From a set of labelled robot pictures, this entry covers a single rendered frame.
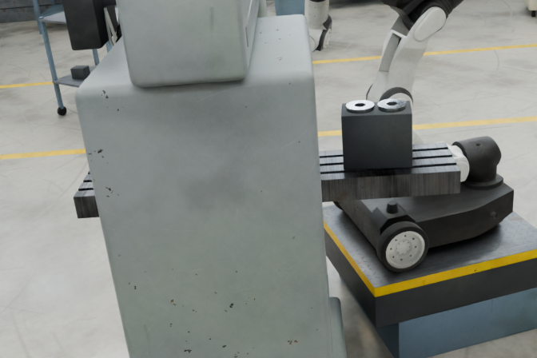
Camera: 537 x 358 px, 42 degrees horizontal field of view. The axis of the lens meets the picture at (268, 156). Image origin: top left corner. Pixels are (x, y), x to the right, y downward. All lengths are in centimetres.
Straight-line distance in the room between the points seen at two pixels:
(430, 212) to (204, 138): 163
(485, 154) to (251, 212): 173
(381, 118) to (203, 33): 106
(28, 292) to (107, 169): 242
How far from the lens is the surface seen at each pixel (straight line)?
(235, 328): 159
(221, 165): 138
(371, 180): 225
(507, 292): 303
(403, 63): 271
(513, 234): 307
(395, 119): 222
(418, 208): 288
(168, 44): 128
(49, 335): 345
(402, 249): 276
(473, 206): 291
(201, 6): 125
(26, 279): 391
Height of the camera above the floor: 195
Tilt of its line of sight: 24 degrees down
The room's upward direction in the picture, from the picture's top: 5 degrees counter-clockwise
